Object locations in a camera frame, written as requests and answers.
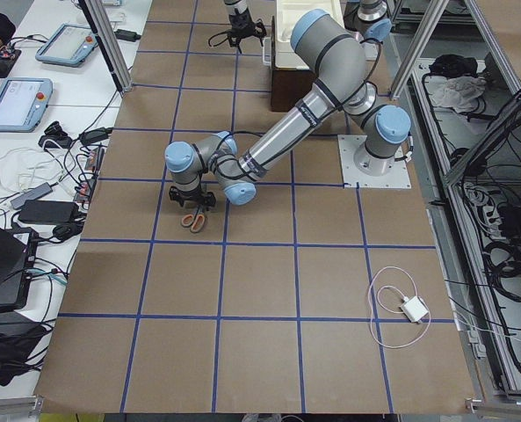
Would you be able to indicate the large black power brick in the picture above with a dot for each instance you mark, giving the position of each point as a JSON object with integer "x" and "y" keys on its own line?
{"x": 48, "y": 212}

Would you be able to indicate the grey usb hub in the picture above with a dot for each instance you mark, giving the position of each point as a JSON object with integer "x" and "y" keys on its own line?
{"x": 32, "y": 194}

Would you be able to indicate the white crumpled cloth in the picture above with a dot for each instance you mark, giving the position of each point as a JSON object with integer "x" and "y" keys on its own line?
{"x": 460, "y": 94}

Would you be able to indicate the black webcam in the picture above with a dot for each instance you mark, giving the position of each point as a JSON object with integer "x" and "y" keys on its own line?
{"x": 55, "y": 137}

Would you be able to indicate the blue teach pendant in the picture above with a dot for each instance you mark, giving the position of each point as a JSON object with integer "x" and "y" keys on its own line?
{"x": 23, "y": 102}
{"x": 69, "y": 46}

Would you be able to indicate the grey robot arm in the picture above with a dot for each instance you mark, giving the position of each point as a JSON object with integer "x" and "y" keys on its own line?
{"x": 338, "y": 61}
{"x": 237, "y": 8}

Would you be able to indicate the orange handled scissors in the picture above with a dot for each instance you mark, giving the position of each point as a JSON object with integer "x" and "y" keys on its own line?
{"x": 196, "y": 219}

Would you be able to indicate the aluminium frame post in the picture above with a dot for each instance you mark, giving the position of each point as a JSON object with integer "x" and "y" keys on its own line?
{"x": 99, "y": 23}

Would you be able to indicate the near blue teach pendant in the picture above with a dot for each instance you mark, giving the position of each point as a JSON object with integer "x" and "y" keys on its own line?
{"x": 23, "y": 102}

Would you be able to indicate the black laptop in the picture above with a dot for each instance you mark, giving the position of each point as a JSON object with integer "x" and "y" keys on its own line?
{"x": 17, "y": 254}

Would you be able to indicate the far blue teach pendant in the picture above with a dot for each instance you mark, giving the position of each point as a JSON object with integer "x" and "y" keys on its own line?
{"x": 69, "y": 46}

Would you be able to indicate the dark brown drawer cabinet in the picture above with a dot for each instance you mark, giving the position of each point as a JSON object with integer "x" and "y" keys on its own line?
{"x": 290, "y": 86}

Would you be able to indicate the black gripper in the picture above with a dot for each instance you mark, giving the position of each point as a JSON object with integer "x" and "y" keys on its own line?
{"x": 240, "y": 23}
{"x": 192, "y": 197}

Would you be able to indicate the black power adapter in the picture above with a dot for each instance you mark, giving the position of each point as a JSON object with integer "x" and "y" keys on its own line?
{"x": 127, "y": 35}

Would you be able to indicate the cream plastic storage box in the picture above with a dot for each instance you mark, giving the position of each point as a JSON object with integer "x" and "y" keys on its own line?
{"x": 314, "y": 22}

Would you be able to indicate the white charger with cable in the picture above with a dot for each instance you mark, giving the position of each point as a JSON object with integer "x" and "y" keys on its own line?
{"x": 414, "y": 308}

